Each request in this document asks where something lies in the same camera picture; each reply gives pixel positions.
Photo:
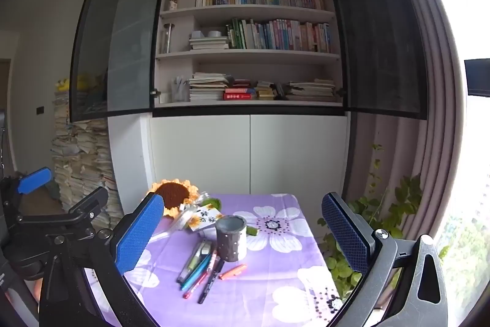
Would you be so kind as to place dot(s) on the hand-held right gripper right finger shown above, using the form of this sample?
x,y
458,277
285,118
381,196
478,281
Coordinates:
x,y
344,235

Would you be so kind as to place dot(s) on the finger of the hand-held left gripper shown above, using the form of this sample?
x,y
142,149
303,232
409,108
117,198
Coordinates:
x,y
34,180
92,202

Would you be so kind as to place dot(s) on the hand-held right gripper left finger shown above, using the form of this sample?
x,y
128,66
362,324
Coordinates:
x,y
139,235

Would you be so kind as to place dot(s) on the green white pen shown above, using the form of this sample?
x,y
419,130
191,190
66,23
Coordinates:
x,y
201,254

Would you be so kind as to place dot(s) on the teal pen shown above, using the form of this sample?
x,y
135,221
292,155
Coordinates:
x,y
197,273

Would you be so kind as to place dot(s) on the pink pen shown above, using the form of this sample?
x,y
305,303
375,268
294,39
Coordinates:
x,y
199,283

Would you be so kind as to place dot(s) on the black marker pen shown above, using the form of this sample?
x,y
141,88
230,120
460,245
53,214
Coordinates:
x,y
210,283

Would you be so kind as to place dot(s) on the grey dotted pen holder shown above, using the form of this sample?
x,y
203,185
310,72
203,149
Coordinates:
x,y
231,241

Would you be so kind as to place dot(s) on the tall pile of papers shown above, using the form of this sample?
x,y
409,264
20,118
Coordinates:
x,y
82,158

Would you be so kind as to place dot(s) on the crochet sunflower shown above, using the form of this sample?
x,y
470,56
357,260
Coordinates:
x,y
172,193

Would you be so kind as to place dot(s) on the green leafy plant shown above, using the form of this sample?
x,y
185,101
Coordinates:
x,y
398,204

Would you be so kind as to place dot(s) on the white sunflower print card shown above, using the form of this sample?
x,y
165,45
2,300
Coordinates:
x,y
205,218

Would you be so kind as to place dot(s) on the purple floral tablecloth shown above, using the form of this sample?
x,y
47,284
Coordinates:
x,y
275,273

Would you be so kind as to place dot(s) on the white lower cabinet door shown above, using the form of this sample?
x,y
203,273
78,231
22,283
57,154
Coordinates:
x,y
201,154
298,154

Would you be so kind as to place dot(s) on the orange pen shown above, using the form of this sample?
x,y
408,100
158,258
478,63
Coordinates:
x,y
231,271

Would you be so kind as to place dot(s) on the yellow plush toy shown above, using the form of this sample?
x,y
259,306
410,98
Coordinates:
x,y
63,83

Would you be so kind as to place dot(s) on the clear plastic cup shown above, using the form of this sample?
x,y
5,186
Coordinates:
x,y
180,90

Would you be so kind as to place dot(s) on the pink grey curtain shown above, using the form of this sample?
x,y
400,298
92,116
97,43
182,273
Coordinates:
x,y
436,120

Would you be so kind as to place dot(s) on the wide flat stack of books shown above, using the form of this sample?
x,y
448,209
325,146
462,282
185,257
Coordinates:
x,y
312,91

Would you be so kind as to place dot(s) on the tall flat stack of books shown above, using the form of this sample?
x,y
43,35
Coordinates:
x,y
208,87

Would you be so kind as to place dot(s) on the small stack of dark books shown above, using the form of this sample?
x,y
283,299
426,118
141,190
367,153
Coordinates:
x,y
268,90

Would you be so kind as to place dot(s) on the dark glass cabinet door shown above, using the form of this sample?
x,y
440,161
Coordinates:
x,y
122,36
375,36

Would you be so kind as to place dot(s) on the stack of red books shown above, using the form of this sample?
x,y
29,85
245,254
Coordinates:
x,y
239,91

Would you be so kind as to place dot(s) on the metal cylinder stand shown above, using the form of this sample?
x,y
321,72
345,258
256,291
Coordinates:
x,y
168,37

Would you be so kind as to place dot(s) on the flat stack of white books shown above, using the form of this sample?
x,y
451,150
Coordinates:
x,y
208,43

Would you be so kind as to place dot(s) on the white bookcase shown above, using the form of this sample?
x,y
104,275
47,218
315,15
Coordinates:
x,y
249,60

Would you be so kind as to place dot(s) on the black panel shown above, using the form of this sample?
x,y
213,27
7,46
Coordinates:
x,y
478,78

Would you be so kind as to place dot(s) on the grey tape roll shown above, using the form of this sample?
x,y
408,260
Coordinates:
x,y
214,33

